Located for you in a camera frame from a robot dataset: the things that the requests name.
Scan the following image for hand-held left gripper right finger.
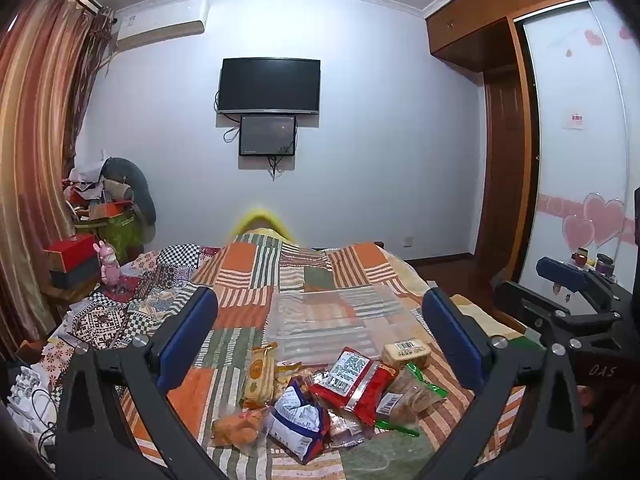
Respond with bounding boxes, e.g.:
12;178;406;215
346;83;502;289
421;287;588;480

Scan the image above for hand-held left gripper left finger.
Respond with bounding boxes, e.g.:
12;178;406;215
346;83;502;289
54;286;236;480

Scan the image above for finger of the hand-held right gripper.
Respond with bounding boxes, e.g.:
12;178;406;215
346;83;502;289
492;281;623;333
536;256;633;306

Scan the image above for beige cake packet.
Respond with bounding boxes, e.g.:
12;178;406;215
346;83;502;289
382;338;432;370

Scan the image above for green pea snack packet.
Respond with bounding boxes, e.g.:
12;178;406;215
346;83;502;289
375;362;448;436

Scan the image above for yellow biscuit packet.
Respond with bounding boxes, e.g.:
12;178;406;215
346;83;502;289
241;342;278;409

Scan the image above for red snack packet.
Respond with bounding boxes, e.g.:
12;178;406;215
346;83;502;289
306;347;398;428

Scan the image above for orange bread bag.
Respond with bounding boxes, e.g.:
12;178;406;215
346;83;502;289
211;406;271;453

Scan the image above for clear plastic container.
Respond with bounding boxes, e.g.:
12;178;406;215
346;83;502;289
267;285;431;366

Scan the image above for small yellow snack packet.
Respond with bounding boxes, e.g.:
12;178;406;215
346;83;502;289
276;360;313;391

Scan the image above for blue white snack bag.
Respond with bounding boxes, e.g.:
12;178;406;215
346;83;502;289
268;377;332;465

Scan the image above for person's right hand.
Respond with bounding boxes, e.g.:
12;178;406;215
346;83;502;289
577;385;594;432

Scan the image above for checkered patchwork quilt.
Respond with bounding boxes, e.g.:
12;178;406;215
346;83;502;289
10;244;226;411

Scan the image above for pink heart decal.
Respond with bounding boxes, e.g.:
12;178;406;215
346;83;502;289
562;192;626;251

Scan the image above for pink toy rabbit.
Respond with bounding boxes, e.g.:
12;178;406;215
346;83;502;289
93;241;121;286

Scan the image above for white sliding wardrobe door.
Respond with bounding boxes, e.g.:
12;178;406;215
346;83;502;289
515;0;640;301

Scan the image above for green bag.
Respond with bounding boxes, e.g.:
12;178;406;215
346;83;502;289
95;212;143;261

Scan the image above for wooden nightstand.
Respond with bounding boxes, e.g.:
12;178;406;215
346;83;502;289
40;280;101;321

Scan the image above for dark box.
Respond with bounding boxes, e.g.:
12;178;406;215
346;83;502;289
49;259;103;290

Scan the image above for orange green patchwork blanket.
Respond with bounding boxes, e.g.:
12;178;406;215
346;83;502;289
120;230;551;480

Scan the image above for yellow cushion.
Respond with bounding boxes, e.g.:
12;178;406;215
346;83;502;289
227;206;296;241

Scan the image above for red box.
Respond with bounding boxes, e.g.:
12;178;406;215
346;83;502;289
44;233;101;272

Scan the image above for wooden wardrobe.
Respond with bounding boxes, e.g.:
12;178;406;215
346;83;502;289
424;0;616;286

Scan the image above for pile of clutter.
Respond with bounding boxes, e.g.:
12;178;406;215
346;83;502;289
62;157;136;223

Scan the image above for white papers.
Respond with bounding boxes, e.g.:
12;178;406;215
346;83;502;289
0;365;66;441

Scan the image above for striped orange curtain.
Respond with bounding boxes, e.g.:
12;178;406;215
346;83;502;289
0;0;116;361

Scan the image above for white air conditioner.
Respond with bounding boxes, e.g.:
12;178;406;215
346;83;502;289
116;0;208;52

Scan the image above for small black wall monitor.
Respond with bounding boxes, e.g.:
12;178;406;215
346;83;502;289
239;115;297;157

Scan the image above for black wall television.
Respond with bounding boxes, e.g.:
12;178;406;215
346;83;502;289
217;58;321;115

